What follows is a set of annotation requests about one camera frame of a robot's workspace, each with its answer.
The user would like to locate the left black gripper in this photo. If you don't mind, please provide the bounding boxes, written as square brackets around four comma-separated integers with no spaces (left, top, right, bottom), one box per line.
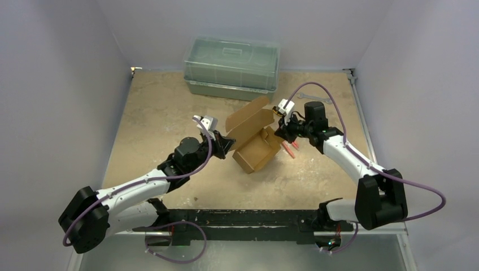
[186,129,235,173]

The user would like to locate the red pen with label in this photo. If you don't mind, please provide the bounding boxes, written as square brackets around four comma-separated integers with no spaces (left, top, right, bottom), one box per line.
[281,142,295,159]

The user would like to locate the brown cardboard box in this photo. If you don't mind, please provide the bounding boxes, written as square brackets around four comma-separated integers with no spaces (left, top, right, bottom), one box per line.
[225,96,283,174]

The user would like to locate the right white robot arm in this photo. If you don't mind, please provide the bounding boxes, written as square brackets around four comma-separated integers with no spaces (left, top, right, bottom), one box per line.
[273,99,408,230]

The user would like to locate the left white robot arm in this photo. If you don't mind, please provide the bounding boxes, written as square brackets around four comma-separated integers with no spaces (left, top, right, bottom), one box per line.
[58,130,236,253]

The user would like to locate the green plastic storage box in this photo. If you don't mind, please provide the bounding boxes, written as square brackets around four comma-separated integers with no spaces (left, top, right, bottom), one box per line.
[183,36,280,101]

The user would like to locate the black yellow screwdriver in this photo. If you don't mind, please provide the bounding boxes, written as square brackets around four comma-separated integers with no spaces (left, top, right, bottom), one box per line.
[272,106,281,116]

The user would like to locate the silver wrench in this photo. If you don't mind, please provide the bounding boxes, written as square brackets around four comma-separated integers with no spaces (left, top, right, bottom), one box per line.
[297,92,333,104]

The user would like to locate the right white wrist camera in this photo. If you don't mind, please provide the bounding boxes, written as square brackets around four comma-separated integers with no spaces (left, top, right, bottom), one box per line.
[277,99,295,124]

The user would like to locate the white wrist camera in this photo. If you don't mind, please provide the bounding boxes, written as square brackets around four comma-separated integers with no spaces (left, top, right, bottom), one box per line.
[193,115,217,141]
[277,99,295,124]

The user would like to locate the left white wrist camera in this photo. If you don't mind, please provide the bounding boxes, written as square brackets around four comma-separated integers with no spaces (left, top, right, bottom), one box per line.
[193,115,217,141]

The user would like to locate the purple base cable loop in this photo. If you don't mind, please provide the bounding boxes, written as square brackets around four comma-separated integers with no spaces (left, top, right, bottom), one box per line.
[144,220,208,264]

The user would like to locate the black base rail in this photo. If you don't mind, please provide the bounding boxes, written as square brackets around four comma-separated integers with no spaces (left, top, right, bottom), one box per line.
[133,209,354,246]

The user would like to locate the aluminium frame rail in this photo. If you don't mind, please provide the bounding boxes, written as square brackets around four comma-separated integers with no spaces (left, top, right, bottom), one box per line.
[68,224,416,270]

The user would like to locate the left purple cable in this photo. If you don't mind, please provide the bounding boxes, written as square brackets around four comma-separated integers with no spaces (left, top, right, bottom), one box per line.
[62,116,214,248]

